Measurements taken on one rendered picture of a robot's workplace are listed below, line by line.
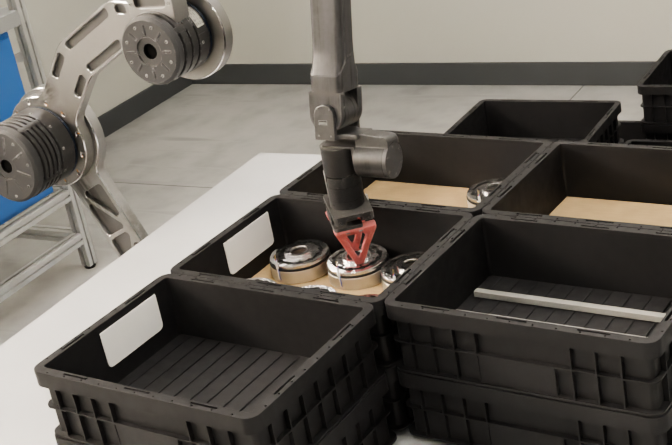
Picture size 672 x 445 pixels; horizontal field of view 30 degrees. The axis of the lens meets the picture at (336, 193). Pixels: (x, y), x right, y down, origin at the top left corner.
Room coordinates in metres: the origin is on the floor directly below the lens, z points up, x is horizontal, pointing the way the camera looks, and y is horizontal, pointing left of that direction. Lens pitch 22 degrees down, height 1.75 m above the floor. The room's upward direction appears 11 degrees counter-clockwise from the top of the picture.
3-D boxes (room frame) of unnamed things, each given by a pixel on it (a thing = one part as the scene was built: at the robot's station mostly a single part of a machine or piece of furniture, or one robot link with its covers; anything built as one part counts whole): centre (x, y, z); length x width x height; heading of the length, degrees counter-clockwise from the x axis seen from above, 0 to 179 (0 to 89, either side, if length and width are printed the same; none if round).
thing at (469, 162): (2.03, -0.14, 0.87); 0.40 x 0.30 x 0.11; 52
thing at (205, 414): (1.56, 0.22, 0.92); 0.40 x 0.30 x 0.02; 52
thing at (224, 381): (1.56, 0.22, 0.87); 0.40 x 0.30 x 0.11; 52
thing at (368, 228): (1.84, -0.02, 0.91); 0.07 x 0.07 x 0.09; 6
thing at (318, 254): (1.92, 0.08, 0.86); 0.10 x 0.10 x 0.01
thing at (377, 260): (1.86, -0.01, 0.86); 0.10 x 0.10 x 0.01
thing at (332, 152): (1.85, -0.02, 1.04); 0.07 x 0.06 x 0.07; 56
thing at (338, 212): (1.85, -0.02, 0.98); 0.10 x 0.07 x 0.07; 6
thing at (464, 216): (1.80, 0.04, 0.92); 0.40 x 0.30 x 0.02; 52
